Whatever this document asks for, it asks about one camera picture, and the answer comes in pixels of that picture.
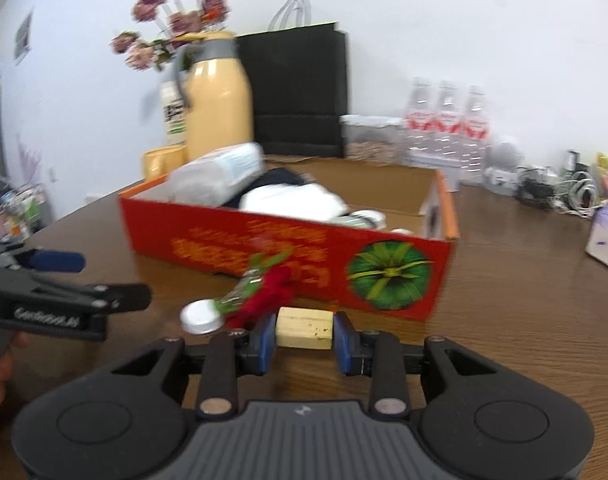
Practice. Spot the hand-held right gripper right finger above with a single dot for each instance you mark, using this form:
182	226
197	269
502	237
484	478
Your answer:
344	342

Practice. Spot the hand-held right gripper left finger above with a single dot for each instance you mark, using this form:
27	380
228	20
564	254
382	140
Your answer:
265	342

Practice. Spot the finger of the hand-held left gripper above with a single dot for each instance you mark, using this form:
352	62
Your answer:
56	261
119	299

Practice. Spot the yellow block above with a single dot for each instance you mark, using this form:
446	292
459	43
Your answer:
304	329

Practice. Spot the red rose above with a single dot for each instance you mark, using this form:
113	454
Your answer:
269	292

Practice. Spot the white round lid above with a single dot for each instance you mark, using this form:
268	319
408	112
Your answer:
200	316

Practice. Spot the red cardboard box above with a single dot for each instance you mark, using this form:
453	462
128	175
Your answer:
209	245

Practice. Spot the white charger plug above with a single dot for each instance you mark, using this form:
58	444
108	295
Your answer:
368	218

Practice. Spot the white cotton swab box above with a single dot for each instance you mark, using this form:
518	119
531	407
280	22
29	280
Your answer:
214	175

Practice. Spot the black pouch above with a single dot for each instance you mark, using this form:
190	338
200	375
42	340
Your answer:
279	177

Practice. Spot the metal storage rack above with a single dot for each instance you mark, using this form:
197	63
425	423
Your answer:
19	215

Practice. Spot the yellow mug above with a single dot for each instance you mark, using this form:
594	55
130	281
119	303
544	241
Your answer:
161	162

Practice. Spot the white milk carton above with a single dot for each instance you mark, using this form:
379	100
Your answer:
174	115

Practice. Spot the white tin box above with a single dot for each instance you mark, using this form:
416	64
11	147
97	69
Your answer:
433	170

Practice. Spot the clear nut container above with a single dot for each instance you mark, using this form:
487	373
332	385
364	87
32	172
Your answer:
371	145

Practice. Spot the yellow thermos jug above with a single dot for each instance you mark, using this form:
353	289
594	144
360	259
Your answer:
219	105

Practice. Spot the clear water bottle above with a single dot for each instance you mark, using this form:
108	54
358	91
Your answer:
448	125
474	140
421	120

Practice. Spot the white robot speaker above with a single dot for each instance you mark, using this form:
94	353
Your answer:
503	165

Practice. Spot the black paper bag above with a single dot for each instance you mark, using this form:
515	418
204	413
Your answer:
294	85

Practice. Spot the dried rose bouquet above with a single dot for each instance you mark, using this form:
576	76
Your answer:
184	22

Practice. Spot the white wall socket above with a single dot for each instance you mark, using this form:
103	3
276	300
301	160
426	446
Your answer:
54	176

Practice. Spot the purple wall sticker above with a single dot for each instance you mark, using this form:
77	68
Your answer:
29	160

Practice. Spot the wall poster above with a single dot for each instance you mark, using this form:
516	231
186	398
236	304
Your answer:
24	35

